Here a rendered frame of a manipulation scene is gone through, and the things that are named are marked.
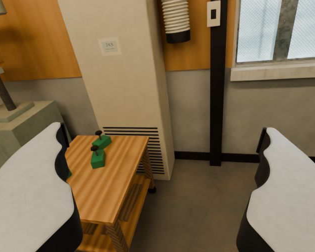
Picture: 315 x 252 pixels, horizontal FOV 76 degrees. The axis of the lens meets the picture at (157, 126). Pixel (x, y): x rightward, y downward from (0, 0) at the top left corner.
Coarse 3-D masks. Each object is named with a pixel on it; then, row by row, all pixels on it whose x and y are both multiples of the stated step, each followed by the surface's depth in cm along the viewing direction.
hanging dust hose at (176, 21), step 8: (168, 0) 112; (176, 0) 111; (184, 0) 113; (168, 8) 115; (176, 8) 113; (184, 8) 116; (168, 16) 116; (176, 16) 115; (184, 16) 116; (168, 24) 120; (176, 24) 117; (184, 24) 118; (168, 32) 122; (176, 32) 119; (184, 32) 120; (168, 40) 124; (176, 40) 121; (184, 40) 122
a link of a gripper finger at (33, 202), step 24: (24, 144) 9; (48, 144) 9; (0, 168) 8; (24, 168) 8; (48, 168) 8; (0, 192) 7; (24, 192) 7; (48, 192) 7; (0, 216) 6; (24, 216) 6; (48, 216) 6; (72, 216) 6; (0, 240) 6; (24, 240) 6; (48, 240) 6; (72, 240) 6
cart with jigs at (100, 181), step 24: (72, 144) 143; (96, 144) 130; (120, 144) 135; (144, 144) 132; (72, 168) 120; (96, 168) 118; (120, 168) 115; (144, 168) 148; (72, 192) 104; (96, 192) 102; (120, 192) 100; (144, 192) 142; (96, 216) 90; (120, 216) 126; (96, 240) 117; (120, 240) 99
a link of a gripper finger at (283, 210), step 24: (264, 144) 10; (288, 144) 9; (264, 168) 8; (288, 168) 8; (312, 168) 8; (264, 192) 7; (288, 192) 7; (312, 192) 7; (264, 216) 6; (288, 216) 6; (312, 216) 6; (240, 240) 7; (264, 240) 6; (288, 240) 6; (312, 240) 6
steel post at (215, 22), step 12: (216, 0) 114; (216, 12) 117; (216, 24) 120; (216, 36) 126; (216, 48) 129; (216, 60) 133; (216, 72) 137; (216, 84) 142; (216, 96) 146; (216, 108) 151; (216, 120) 156; (216, 132) 162; (216, 144) 168; (216, 156) 175
